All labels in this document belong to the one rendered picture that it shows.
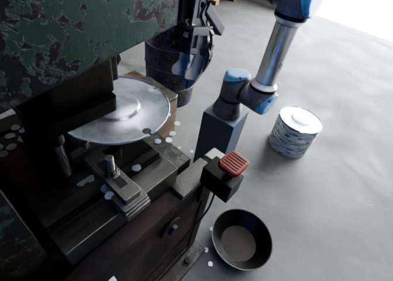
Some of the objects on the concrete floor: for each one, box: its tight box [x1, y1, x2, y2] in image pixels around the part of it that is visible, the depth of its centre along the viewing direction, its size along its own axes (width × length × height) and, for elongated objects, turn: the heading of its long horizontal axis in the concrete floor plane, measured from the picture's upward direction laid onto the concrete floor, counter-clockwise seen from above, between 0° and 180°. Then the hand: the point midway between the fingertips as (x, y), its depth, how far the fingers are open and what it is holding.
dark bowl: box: [212, 209, 273, 271], centre depth 120 cm, size 30×30×7 cm
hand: (189, 82), depth 60 cm, fingers closed
